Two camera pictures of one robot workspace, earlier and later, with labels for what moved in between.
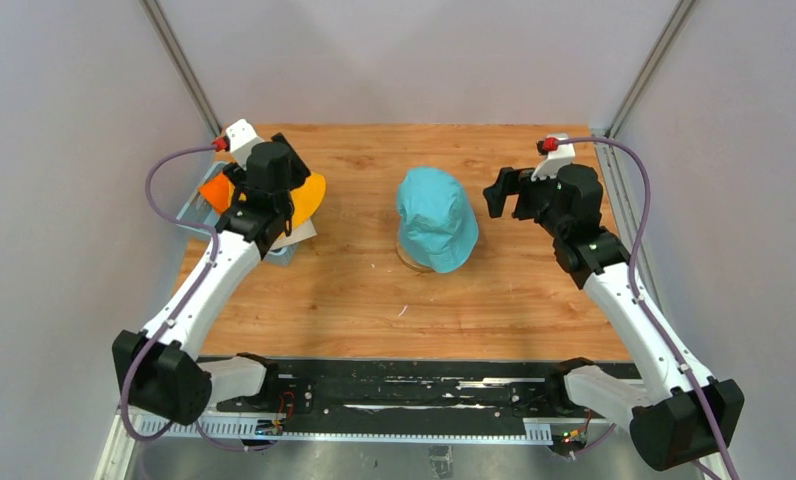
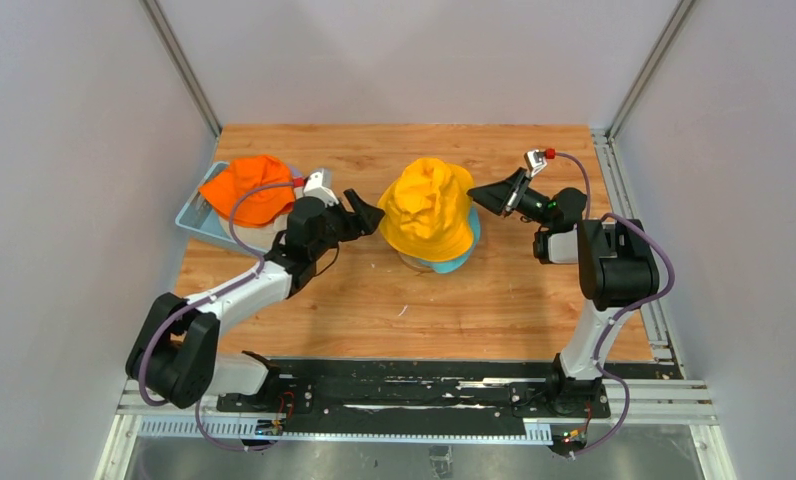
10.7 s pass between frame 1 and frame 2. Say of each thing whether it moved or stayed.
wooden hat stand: stayed
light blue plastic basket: stayed
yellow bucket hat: moved
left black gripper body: moved
